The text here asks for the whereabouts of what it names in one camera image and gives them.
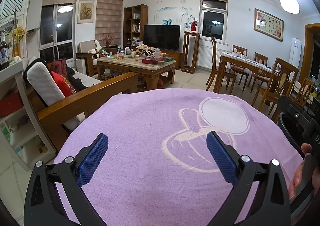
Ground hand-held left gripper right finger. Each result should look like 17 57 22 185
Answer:
206 131 292 226

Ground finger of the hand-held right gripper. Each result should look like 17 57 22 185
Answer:
278 95 313 126

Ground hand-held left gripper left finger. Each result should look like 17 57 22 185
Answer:
24 133 109 226

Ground person's right hand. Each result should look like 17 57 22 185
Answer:
287 143 313 201

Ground wooden dining chair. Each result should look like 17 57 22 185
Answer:
249 52 268 89
206 37 237 95
231 45 248 86
251 57 300 118
290 77 316 109

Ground white standing air conditioner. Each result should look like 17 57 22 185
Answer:
289 37 302 66

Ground purple printed tablecloth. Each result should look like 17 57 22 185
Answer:
53 87 304 226

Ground wooden sofa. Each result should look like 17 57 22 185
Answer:
24 58 139 151

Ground dark clothes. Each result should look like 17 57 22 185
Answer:
50 59 94 91

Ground red embroidered cushion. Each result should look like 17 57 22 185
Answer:
51 71 77 97

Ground wooden dining table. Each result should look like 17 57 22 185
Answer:
214 52 298 95

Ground framed floral painting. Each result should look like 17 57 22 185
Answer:
254 8 284 42

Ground white air purifier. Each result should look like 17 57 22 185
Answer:
76 58 87 76

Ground white sofa cushion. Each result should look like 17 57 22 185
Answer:
26 58 66 106

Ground wooden coffee table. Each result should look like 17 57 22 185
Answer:
97 53 176 92

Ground large red box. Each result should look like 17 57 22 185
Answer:
0 88 24 118

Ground wooden television cabinet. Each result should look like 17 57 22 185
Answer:
160 50 184 70

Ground wooden armchair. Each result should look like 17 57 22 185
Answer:
76 40 100 76

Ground white goose plush toy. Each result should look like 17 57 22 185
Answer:
89 40 107 56

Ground white framed window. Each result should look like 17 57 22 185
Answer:
200 0 228 44

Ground tiered fruit stand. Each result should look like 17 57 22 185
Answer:
136 44 157 57

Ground white shelf unit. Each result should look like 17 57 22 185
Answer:
0 61 57 171

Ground tall wooden stand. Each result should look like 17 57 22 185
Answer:
180 30 201 74

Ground balcony window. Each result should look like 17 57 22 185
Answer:
39 3 75 62

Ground black flat television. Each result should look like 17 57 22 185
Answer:
143 25 181 52

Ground dark bottle blue label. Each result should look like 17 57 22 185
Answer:
0 31 10 71

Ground beige patterned window blind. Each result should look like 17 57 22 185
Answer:
96 0 124 41

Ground yellow artificial flowers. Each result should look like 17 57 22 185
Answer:
11 26 27 57

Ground framed sunflower painting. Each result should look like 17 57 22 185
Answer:
77 0 96 24

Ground wooden bookshelf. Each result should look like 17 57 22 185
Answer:
124 4 149 46

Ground wooden door frame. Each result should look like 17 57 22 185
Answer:
299 24 320 84

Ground white wall radiator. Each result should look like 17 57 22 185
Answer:
197 45 228 69

